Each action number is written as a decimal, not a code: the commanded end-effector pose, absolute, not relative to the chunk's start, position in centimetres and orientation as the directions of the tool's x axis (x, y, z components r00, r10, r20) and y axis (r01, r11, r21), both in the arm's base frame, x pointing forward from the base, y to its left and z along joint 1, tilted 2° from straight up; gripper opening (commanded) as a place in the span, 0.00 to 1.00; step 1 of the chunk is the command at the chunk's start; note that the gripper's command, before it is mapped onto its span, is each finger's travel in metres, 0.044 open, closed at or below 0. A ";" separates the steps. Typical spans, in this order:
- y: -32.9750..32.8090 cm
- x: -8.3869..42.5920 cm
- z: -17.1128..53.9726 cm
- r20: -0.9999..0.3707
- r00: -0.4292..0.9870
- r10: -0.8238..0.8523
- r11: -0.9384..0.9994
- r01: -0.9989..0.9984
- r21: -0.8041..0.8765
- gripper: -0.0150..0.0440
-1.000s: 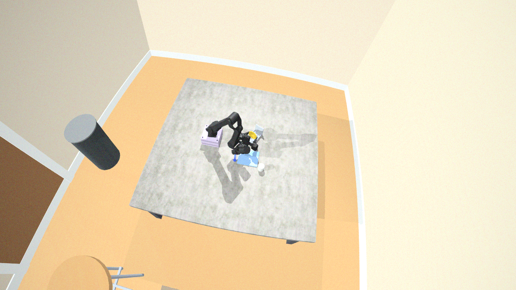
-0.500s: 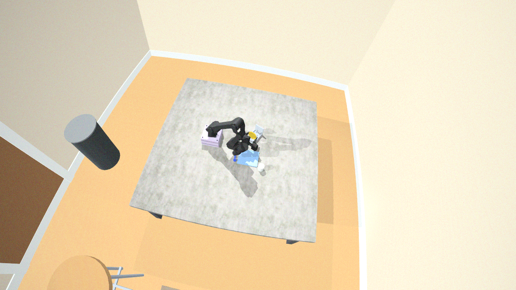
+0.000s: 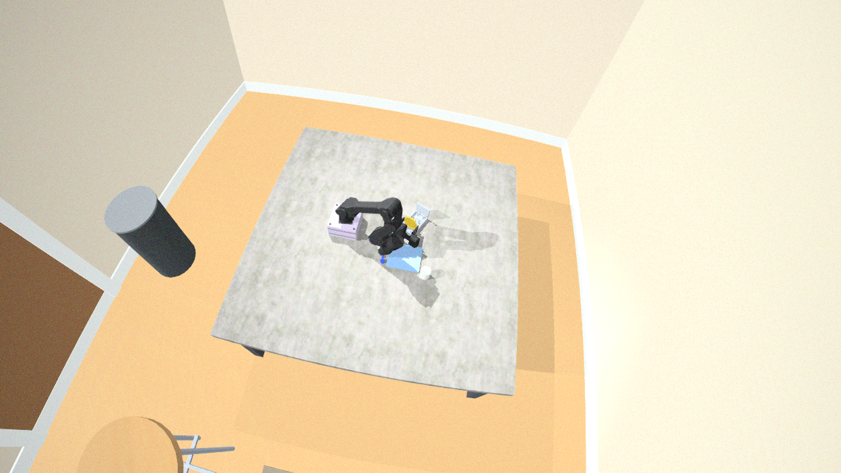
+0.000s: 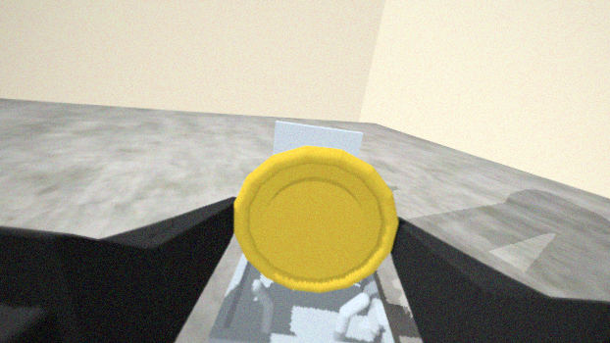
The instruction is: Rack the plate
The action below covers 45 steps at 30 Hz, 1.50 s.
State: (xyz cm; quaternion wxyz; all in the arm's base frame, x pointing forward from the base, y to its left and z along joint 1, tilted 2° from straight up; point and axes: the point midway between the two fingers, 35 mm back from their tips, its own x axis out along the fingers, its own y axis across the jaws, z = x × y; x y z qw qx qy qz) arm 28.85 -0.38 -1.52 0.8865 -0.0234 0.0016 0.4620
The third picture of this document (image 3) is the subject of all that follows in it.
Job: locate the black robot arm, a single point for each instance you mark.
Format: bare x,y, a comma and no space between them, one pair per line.
381,236

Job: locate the light blue flat mat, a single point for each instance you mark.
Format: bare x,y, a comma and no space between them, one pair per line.
405,258

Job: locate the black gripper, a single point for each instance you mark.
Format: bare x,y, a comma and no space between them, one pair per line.
413,239

